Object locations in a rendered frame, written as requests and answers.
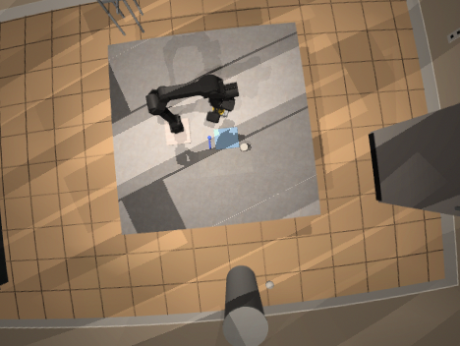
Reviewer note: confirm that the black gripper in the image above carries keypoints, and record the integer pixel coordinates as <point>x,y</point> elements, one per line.
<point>214,116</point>

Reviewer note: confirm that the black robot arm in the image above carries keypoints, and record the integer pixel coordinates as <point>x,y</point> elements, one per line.
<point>209,86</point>

